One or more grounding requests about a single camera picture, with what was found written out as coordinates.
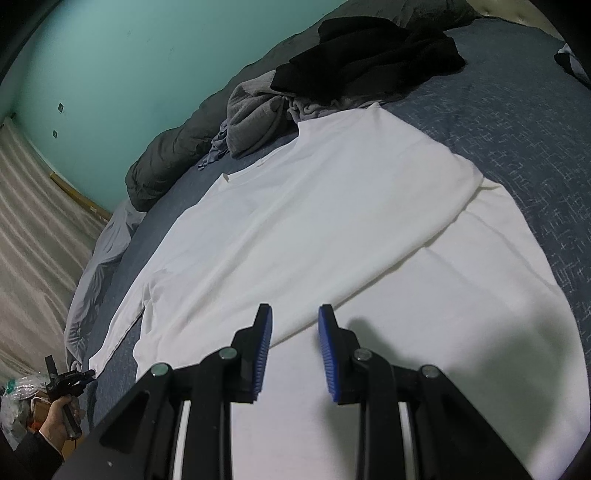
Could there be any blue patterned blanket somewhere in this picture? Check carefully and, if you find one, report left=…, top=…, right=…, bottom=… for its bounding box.
left=85, top=16, right=591, bottom=416

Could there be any clear plastic bag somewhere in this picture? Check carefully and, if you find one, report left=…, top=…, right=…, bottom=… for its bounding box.
left=0, top=374, right=51, bottom=444

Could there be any light grey bed sheet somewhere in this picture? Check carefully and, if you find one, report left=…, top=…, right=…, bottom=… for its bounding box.
left=64, top=200, right=148, bottom=370

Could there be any person's left hand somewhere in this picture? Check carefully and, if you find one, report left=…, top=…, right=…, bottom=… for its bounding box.
left=39, top=394, right=81, bottom=455

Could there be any cream tufted headboard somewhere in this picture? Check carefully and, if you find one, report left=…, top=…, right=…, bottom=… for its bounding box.
left=466, top=0, right=561, bottom=33

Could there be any person's left forearm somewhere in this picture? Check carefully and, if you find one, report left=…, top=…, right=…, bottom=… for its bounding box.
left=0, top=431, right=65, bottom=480

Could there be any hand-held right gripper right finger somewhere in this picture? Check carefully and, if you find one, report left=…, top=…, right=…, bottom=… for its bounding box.
left=318, top=304, right=532, bottom=480

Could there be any lavender crumpled cloth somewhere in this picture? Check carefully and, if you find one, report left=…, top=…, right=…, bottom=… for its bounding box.
left=198, top=129, right=232, bottom=172

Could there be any dark grey duvet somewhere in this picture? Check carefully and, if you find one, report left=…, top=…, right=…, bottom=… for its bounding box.
left=126, top=0, right=481, bottom=210

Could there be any grey crumpled garment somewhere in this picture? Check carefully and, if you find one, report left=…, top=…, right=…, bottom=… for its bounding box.
left=226, top=76, right=407, bottom=160

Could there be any wooden skirting board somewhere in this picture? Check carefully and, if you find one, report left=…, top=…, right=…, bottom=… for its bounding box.
left=48, top=172, right=112, bottom=223

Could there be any white long-sleeve shirt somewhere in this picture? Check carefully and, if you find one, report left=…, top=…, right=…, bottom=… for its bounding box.
left=88, top=102, right=585, bottom=480

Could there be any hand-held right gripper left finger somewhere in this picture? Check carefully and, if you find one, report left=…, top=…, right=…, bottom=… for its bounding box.
left=51, top=302, right=274, bottom=480

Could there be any black crumpled garment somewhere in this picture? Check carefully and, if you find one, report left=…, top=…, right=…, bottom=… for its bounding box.
left=270, top=17, right=466, bottom=106

